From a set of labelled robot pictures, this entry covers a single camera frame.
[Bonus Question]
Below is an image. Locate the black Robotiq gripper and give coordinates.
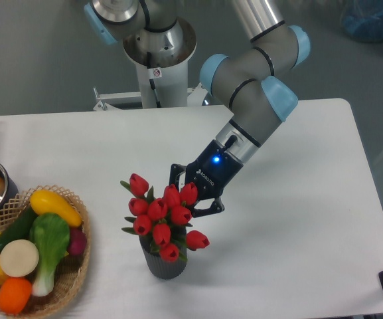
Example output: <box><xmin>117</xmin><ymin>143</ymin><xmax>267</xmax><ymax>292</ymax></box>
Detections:
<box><xmin>168</xmin><ymin>139</ymin><xmax>244</xmax><ymax>218</ymax></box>

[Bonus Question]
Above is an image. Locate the red tulip bouquet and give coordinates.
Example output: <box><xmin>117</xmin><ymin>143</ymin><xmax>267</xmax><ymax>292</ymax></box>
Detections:
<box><xmin>120</xmin><ymin>173</ymin><xmax>210</xmax><ymax>263</ymax></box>

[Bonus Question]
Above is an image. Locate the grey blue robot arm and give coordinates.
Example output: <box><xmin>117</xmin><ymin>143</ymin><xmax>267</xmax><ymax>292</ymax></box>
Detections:
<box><xmin>84</xmin><ymin>1</ymin><xmax>311</xmax><ymax>217</ymax></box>

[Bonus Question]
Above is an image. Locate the dark grey ribbed vase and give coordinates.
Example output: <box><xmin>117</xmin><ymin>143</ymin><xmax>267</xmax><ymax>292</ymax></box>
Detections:
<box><xmin>139</xmin><ymin>236</ymin><xmax>187</xmax><ymax>280</ymax></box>

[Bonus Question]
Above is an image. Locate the purple toy radish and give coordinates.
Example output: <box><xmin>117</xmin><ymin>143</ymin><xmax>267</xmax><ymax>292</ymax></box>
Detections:
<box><xmin>67</xmin><ymin>228</ymin><xmax>87</xmax><ymax>256</ymax></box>

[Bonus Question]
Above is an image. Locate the green toy bok choy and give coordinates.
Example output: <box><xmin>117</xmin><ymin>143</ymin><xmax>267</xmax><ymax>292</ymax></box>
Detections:
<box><xmin>30</xmin><ymin>213</ymin><xmax>70</xmax><ymax>297</ymax></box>

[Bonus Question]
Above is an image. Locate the yellow toy squash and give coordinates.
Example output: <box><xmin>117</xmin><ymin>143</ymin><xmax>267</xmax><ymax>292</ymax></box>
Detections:
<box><xmin>29</xmin><ymin>189</ymin><xmax>82</xmax><ymax>227</ymax></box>

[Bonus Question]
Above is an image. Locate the woven wicker basket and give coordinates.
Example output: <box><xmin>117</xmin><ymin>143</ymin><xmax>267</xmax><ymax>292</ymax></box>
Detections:
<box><xmin>0</xmin><ymin>185</ymin><xmax>91</xmax><ymax>318</ymax></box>

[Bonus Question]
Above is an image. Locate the green toy cucumber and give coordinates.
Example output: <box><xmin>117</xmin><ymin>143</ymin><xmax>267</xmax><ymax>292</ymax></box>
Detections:
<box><xmin>0</xmin><ymin>206</ymin><xmax>38</xmax><ymax>253</ymax></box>

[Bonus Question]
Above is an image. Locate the white round toy slice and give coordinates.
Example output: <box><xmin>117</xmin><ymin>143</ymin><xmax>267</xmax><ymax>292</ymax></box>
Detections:
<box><xmin>0</xmin><ymin>239</ymin><xmax>39</xmax><ymax>277</ymax></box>

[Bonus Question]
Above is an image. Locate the orange toy fruit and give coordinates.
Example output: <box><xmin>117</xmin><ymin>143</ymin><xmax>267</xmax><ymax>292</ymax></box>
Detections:
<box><xmin>0</xmin><ymin>278</ymin><xmax>32</xmax><ymax>315</ymax></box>

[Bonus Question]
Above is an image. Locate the blue plastic bag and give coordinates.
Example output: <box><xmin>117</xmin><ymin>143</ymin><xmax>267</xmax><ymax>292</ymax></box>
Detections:
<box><xmin>340</xmin><ymin>1</ymin><xmax>383</xmax><ymax>43</ymax></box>

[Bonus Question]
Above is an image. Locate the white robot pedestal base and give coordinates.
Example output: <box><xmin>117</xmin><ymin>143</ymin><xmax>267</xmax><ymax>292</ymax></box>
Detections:
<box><xmin>92</xmin><ymin>17</ymin><xmax>218</xmax><ymax>112</ymax></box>

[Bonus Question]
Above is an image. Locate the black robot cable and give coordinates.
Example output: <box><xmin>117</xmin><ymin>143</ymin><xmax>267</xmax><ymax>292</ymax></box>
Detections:
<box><xmin>145</xmin><ymin>51</ymin><xmax>162</xmax><ymax>108</ymax></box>

